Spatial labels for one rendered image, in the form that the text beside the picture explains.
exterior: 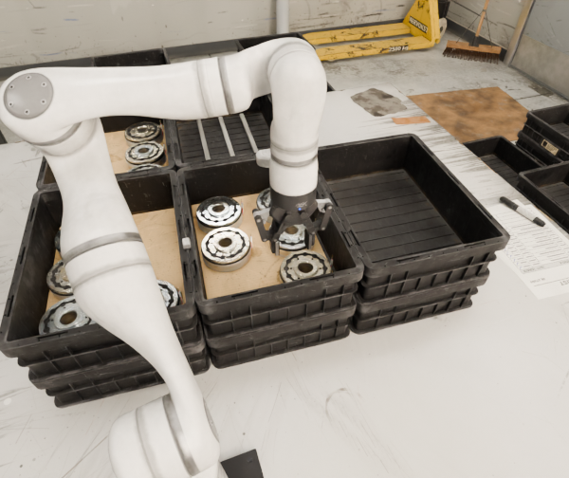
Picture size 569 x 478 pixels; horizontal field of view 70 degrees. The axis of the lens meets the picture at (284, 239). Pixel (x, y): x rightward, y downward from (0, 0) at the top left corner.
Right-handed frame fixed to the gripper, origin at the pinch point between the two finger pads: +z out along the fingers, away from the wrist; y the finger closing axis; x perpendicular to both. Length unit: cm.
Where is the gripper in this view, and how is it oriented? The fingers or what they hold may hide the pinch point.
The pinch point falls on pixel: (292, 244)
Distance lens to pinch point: 74.6
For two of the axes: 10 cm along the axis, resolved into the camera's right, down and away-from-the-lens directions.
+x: -2.7, -6.8, 6.8
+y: 9.6, -1.9, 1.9
